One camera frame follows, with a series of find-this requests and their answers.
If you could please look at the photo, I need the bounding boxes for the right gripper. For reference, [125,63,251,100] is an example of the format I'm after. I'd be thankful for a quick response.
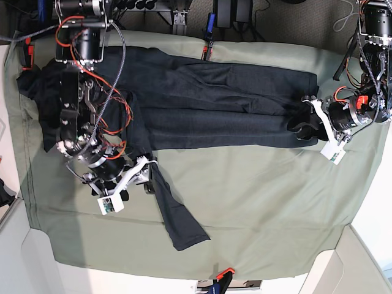
[83,156,157,202]

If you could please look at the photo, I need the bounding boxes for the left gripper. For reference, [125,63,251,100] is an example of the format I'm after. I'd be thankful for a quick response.
[287,96,352,150]

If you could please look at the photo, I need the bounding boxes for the dark navy T-shirt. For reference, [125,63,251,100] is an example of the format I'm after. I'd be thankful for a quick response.
[17,47,319,251]

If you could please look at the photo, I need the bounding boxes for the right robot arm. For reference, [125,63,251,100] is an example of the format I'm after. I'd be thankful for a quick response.
[55,1,154,202]

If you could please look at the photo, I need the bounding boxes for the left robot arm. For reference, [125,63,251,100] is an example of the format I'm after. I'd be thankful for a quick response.
[288,1,391,151]

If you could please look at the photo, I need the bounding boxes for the olive green table cloth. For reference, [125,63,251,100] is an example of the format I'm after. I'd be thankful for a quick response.
[4,45,389,280]

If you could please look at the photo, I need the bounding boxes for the orange black bottom clamp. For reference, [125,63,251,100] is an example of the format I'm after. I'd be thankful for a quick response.
[207,268,235,294]

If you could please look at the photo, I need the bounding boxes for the orange black clamp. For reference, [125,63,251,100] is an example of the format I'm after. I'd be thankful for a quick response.
[202,40,214,61]
[20,37,34,70]
[207,268,235,294]

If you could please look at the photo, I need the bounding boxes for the orange black top clamp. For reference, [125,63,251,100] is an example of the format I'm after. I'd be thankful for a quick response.
[202,40,214,61]

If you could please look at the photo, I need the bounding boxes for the black power bricks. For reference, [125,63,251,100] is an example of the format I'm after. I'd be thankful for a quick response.
[213,0,253,29]

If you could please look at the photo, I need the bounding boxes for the orange black left clamp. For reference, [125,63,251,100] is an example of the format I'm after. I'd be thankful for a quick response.
[20,37,34,70]

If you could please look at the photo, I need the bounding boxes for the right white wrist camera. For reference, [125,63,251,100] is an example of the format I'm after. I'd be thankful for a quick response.
[97,194,124,215]

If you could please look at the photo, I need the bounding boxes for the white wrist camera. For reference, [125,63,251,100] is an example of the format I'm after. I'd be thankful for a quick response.
[320,141,346,165]
[97,194,124,215]

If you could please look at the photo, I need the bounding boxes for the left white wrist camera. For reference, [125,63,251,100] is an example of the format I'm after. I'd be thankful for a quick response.
[320,141,346,165]

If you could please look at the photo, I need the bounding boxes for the blue handled clamp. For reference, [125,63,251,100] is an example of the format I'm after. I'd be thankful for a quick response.
[205,13,215,35]

